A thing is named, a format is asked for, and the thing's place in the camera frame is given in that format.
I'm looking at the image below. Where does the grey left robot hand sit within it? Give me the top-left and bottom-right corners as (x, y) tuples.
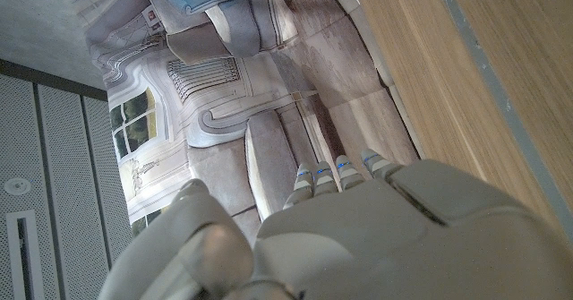
(97, 148), (573, 300)

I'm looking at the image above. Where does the printed living room backdrop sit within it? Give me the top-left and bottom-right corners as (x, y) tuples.
(62, 0), (426, 243)

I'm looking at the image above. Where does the perforated grey metal panel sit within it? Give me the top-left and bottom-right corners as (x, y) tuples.
(0, 57), (135, 300)

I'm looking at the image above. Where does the round white ceiling sensor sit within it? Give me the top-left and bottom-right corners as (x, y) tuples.
(4, 177), (32, 197)

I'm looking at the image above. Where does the white rectangular ceiling vent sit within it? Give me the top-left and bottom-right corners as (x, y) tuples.
(5, 209), (46, 300)

